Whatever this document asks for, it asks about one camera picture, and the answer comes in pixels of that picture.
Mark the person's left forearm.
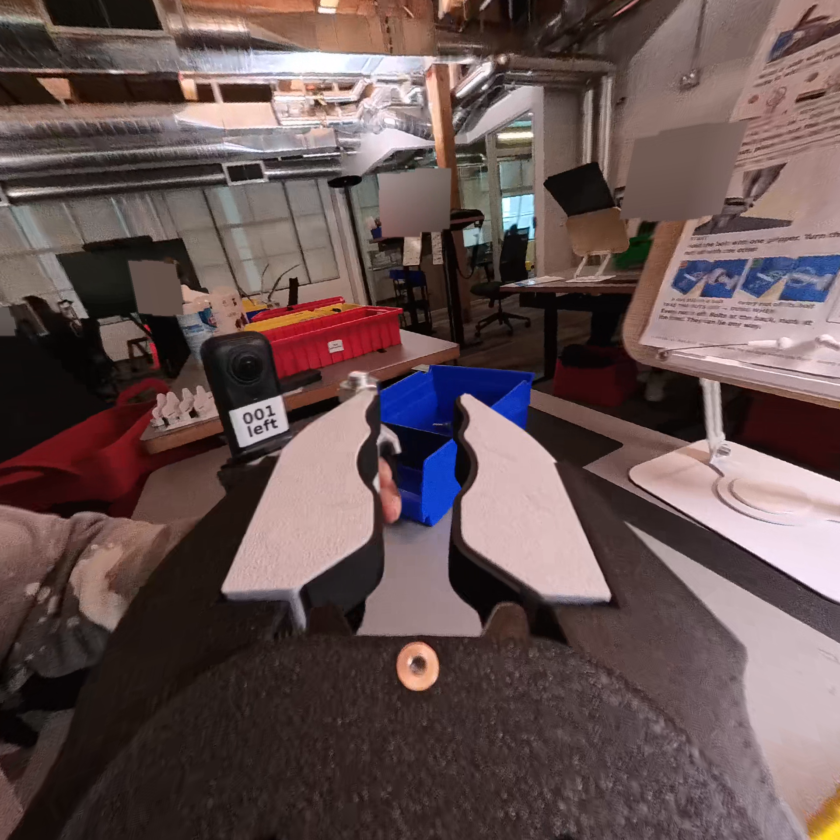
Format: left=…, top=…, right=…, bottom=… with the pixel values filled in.
left=0, top=505, right=204, bottom=697

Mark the white carton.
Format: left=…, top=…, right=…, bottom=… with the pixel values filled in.
left=209, top=287, right=249, bottom=336

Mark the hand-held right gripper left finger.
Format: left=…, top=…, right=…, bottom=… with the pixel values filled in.
left=220, top=390, right=387, bottom=632

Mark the red plastic crate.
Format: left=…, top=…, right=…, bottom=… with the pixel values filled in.
left=269, top=307, right=403, bottom=380

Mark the red plastic tray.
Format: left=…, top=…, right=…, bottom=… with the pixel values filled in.
left=249, top=298, right=345, bottom=316

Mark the white wipes canister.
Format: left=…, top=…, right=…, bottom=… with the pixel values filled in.
left=176, top=295, right=219, bottom=363

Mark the red ottoman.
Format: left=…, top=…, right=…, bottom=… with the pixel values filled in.
left=553, top=343, right=639, bottom=409

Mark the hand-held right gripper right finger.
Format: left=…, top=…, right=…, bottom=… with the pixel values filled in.
left=450, top=394, right=614, bottom=610

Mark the black floor lamp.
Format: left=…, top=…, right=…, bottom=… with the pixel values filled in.
left=327, top=175, right=368, bottom=306

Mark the wooden board on white stand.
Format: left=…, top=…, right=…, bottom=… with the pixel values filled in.
left=543, top=161, right=632, bottom=284

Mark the small green bin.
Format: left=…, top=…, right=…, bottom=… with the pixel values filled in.
left=616, top=220, right=659, bottom=270

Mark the red tote bag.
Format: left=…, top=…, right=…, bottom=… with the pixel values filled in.
left=0, top=379, right=173, bottom=519

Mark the person's left hand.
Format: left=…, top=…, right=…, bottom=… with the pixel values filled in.
left=379, top=456, right=403, bottom=525

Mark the storage shelf with blue bins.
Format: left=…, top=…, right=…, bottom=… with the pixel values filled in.
left=369, top=220, right=435, bottom=332

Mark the black bin divider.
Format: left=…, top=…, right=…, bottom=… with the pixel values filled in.
left=384, top=423, right=457, bottom=490

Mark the rack of white printed parts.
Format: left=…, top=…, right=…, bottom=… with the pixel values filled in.
left=151, top=386, right=219, bottom=429

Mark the silver ventilation duct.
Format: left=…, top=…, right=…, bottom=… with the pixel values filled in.
left=0, top=13, right=618, bottom=198

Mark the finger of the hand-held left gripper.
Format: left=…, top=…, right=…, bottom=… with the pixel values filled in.
left=375, top=425, right=403, bottom=494

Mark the wooden support post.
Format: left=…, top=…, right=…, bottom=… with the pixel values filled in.
left=425, top=62, right=475, bottom=347

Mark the yellow plastic tray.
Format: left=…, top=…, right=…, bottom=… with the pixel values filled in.
left=244, top=311, right=358, bottom=334

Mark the wooden office desk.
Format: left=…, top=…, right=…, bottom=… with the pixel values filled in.
left=500, top=274, right=641, bottom=383

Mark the black monitor on stand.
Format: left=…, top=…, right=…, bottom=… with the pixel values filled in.
left=56, top=236, right=198, bottom=317

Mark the black office chair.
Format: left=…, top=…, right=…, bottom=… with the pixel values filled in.
left=471, top=225, right=534, bottom=341

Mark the blue plastic bin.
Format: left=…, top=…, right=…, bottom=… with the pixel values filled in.
left=379, top=364, right=536, bottom=527

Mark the yellow plastic bin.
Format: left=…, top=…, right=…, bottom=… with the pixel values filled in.
left=806, top=796, right=840, bottom=840

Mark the printed instruction sheet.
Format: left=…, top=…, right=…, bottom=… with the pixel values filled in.
left=640, top=0, right=840, bottom=378

